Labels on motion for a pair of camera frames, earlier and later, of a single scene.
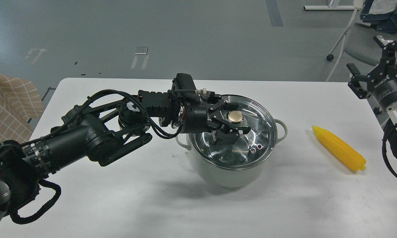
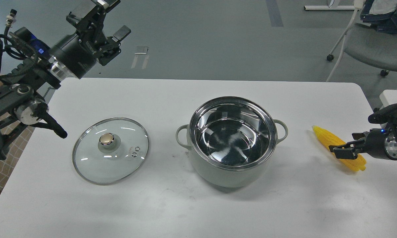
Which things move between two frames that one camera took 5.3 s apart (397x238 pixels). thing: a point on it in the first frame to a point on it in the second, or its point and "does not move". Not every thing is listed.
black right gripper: (388, 85) to (374, 143)
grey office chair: (359, 43) does not move
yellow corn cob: (340, 149) does not move
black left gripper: (198, 117) to (68, 56)
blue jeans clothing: (389, 22) does not move
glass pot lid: (253, 147) to (110, 151)
